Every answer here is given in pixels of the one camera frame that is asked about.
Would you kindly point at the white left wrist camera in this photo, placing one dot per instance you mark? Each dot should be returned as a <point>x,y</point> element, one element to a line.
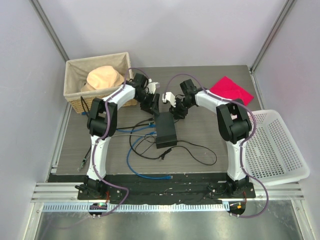
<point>152,86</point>

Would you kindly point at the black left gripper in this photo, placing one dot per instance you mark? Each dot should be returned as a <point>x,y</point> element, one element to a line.
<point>155,107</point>

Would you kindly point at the red folded cloth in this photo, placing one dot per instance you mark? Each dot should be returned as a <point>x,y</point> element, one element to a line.
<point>228,89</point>

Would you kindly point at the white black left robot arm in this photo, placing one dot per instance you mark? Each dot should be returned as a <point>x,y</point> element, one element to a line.
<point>103,118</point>

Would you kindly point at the black network switch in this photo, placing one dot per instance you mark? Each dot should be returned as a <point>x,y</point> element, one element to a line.
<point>166,135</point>

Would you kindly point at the white slotted cable duct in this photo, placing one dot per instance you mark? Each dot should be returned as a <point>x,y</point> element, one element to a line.
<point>96,207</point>

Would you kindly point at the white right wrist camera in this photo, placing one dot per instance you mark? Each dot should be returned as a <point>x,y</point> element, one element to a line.
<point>169,97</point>

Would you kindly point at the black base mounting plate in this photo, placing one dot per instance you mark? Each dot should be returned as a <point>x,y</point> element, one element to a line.
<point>180,188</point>

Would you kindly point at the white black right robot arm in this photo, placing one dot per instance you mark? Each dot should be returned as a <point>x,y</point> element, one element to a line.
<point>234,126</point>

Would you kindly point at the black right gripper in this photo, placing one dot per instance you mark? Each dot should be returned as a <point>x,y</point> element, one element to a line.
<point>177,113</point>

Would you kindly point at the wicker basket with liner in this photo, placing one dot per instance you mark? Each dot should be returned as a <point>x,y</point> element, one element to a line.
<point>77,70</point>

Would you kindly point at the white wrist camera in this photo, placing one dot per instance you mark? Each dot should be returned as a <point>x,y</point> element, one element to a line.
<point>152,86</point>
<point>169,97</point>

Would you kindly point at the peach cloth hat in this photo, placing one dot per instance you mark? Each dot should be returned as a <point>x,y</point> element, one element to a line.
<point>103,77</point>

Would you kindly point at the white perforated plastic basket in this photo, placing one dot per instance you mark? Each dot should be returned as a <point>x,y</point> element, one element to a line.
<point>271,154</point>

